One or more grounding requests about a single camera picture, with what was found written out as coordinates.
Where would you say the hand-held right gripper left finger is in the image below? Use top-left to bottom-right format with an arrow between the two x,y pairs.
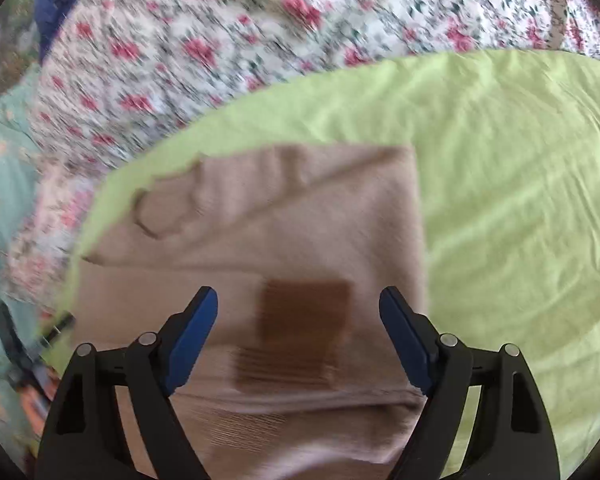
34,286 -> 219,480

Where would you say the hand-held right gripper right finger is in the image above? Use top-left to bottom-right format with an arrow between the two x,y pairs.
378,286 -> 562,480

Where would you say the beige knit sweater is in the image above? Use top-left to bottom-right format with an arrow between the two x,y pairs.
72,144 -> 433,480

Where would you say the teal floral blanket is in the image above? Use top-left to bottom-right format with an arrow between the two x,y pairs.
0,67 -> 56,461

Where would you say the light green bed sheet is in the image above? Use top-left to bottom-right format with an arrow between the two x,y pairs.
40,49 -> 600,480

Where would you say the floral quilt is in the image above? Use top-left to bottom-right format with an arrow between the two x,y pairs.
5,0 -> 600,321

